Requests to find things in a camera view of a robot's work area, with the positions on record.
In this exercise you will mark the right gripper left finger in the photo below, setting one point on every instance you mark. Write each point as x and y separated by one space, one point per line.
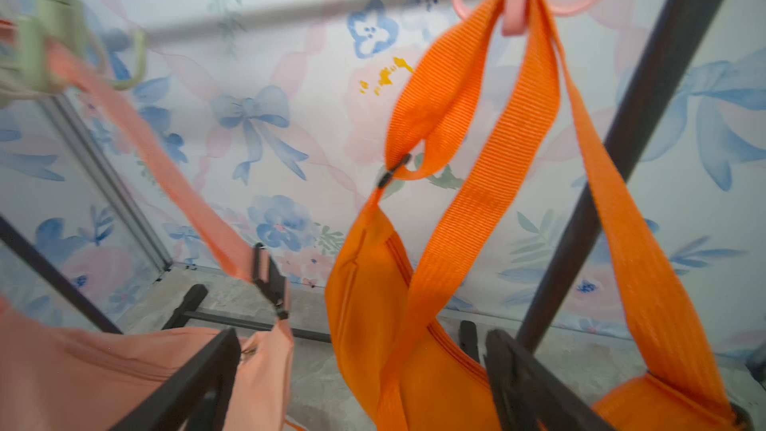
197 396

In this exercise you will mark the orange bag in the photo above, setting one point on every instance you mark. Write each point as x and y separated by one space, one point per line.
396 358

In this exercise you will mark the light green hook right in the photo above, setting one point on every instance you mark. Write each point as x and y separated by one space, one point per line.
56 33

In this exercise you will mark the pink bag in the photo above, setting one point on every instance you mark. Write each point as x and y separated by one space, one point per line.
122 370

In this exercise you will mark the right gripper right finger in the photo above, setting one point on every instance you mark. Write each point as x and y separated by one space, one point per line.
529 397

